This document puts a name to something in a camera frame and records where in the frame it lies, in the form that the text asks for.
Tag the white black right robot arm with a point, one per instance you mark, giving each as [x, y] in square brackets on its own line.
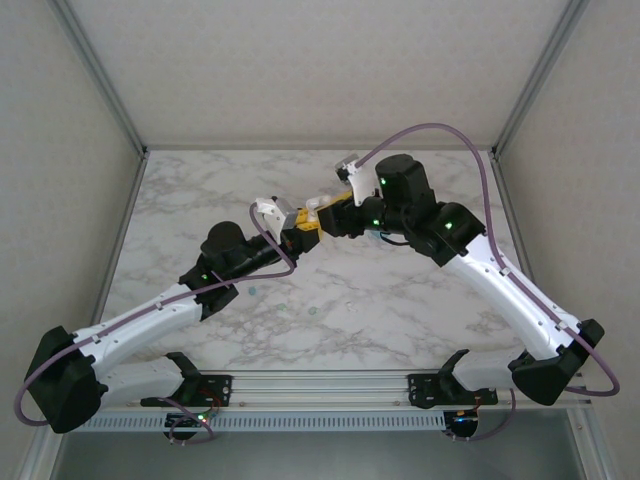
[510, 295]

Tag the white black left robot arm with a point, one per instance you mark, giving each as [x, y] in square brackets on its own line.
[135, 332]

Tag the black left controller board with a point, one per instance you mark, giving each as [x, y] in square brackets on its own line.
[185, 424]

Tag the black controller board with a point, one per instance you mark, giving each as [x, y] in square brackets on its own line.
[185, 424]
[467, 427]

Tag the black right controller board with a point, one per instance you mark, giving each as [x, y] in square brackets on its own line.
[467, 427]

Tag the aluminium frame crossbar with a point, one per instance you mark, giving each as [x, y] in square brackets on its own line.
[320, 147]

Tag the aluminium table side rail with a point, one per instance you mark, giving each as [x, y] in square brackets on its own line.
[127, 210]
[521, 250]

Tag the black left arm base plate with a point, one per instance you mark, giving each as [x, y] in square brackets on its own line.
[215, 382]

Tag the aluminium mounting rail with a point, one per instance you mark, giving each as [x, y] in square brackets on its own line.
[320, 387]

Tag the aluminium frame post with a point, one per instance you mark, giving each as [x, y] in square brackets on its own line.
[102, 75]
[537, 75]

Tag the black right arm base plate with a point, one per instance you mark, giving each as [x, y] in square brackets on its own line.
[422, 387]

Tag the aluminium frame leg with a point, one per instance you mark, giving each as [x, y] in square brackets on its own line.
[595, 455]
[42, 452]

